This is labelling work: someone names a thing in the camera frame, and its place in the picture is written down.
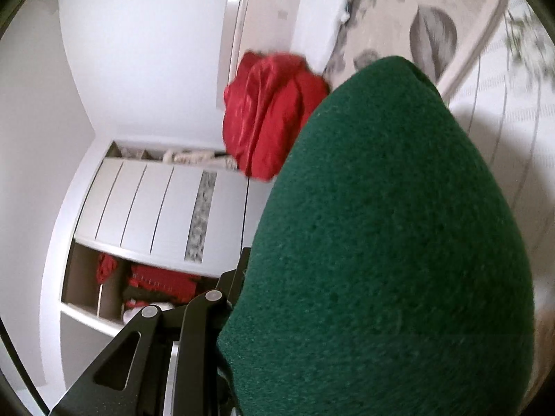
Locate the white pillow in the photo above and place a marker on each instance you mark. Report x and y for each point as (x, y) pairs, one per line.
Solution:
(318, 21)

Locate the red knitted textile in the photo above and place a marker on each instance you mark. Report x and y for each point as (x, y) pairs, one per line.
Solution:
(160, 284)

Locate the green varsity jacket cream sleeves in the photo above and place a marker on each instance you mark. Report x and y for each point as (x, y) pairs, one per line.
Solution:
(381, 225)

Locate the cream knitted item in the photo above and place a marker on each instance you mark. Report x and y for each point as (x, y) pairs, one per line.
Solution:
(195, 158)

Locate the white striped bedspread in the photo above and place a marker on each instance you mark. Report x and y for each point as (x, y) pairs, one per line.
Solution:
(511, 138)

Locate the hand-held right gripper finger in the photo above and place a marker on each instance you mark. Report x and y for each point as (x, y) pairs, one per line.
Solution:
(203, 325)

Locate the red cloth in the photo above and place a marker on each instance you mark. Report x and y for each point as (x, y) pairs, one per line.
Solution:
(269, 108)

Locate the small red garment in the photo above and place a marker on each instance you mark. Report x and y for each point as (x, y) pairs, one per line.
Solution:
(107, 268)

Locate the white drawer cabinet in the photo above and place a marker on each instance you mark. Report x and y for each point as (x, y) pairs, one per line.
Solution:
(130, 208)

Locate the grey floral bed sheet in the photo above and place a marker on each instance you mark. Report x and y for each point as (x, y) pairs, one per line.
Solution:
(390, 13)

